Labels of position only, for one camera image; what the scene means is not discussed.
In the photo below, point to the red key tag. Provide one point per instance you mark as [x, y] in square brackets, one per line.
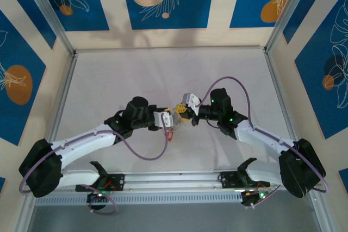
[170, 136]

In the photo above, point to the large grey metal keyring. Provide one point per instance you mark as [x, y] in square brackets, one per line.
[176, 122]

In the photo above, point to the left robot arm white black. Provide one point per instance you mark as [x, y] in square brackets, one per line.
[81, 141]

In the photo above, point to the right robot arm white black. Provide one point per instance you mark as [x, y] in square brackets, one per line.
[261, 139]

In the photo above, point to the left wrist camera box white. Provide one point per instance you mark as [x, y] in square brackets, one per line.
[164, 119]

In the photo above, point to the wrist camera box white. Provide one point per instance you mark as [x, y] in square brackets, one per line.
[193, 101]
[164, 119]

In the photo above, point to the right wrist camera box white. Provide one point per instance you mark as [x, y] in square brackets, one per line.
[193, 101]

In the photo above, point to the aluminium mounting rail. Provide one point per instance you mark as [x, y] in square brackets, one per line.
[174, 180]

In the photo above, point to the aluminium table side rail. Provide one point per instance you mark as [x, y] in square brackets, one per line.
[60, 107]
[284, 107]

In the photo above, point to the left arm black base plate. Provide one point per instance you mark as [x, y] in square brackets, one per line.
[118, 181]

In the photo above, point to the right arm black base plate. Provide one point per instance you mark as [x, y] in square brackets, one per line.
[228, 180]

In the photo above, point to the aluminium frame post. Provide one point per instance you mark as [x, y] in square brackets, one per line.
[49, 9]
[286, 9]

